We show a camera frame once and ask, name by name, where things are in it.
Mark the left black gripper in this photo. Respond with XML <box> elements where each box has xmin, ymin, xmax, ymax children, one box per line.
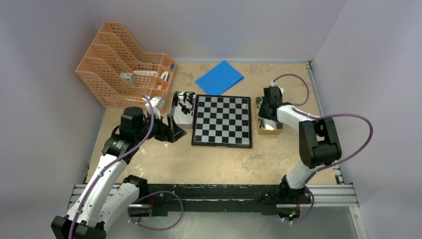
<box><xmin>134</xmin><ymin>110</ymin><xmax>185</xmax><ymax>142</ymax></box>

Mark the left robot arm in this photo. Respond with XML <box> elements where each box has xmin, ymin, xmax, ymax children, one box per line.
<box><xmin>51</xmin><ymin>107</ymin><xmax>186</xmax><ymax>239</ymax></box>

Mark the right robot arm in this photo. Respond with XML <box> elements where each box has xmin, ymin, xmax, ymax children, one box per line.
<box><xmin>172</xmin><ymin>86</ymin><xmax>342</xmax><ymax>203</ymax></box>

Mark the silver tin with black pieces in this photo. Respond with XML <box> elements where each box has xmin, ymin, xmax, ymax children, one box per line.
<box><xmin>170</xmin><ymin>91</ymin><xmax>196</xmax><ymax>129</ymax></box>

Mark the black and white chessboard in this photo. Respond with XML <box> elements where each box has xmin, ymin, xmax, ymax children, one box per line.
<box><xmin>191</xmin><ymin>95</ymin><xmax>252</xmax><ymax>149</ymax></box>

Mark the orange mesh file organizer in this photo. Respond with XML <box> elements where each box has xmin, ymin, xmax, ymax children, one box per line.
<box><xmin>76</xmin><ymin>21</ymin><xmax>177</xmax><ymax>108</ymax></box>

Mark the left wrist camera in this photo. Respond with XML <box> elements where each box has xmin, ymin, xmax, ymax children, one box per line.
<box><xmin>143</xmin><ymin>96</ymin><xmax>165</xmax><ymax>116</ymax></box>

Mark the black mounting rail base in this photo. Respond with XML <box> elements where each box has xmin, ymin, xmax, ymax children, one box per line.
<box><xmin>135</xmin><ymin>184</ymin><xmax>312</xmax><ymax>217</ymax></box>

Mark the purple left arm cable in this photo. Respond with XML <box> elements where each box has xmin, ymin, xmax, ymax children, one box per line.
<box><xmin>67</xmin><ymin>94</ymin><xmax>184</xmax><ymax>239</ymax></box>

